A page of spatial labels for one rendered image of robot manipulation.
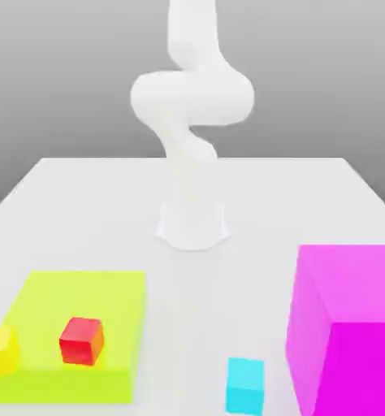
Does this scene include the large lime green box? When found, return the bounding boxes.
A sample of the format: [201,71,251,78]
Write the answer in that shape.
[0,270,147,405]

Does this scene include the large magenta box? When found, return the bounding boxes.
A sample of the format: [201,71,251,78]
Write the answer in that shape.
[284,244,385,416]

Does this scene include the small red cube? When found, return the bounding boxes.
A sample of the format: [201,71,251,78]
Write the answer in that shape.
[58,317,105,367]

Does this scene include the small cyan cube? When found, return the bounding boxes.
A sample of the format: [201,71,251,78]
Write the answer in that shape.
[225,357,266,416]

